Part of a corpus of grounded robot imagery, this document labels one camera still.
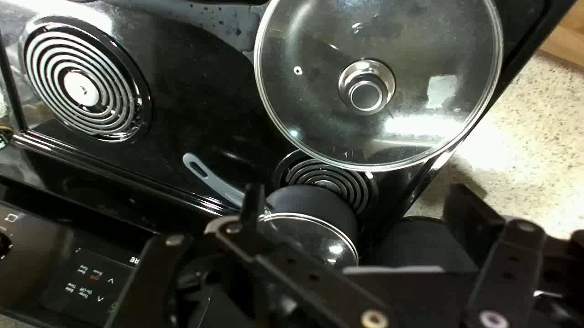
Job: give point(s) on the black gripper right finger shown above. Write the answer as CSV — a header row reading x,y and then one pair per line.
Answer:
x,y
508,275

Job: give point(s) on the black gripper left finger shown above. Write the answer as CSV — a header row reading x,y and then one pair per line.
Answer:
x,y
292,271

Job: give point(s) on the small glass pot lid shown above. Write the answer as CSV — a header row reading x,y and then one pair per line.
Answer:
x,y
316,234

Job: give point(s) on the black pan with lid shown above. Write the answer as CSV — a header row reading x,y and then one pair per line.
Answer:
x,y
316,111

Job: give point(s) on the small black saucepan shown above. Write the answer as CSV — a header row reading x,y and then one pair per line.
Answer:
x,y
310,202

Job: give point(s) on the electric coil burner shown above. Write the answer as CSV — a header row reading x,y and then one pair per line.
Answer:
x,y
102,111
340,183

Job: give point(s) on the black electric stove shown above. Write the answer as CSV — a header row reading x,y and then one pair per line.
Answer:
x,y
201,92

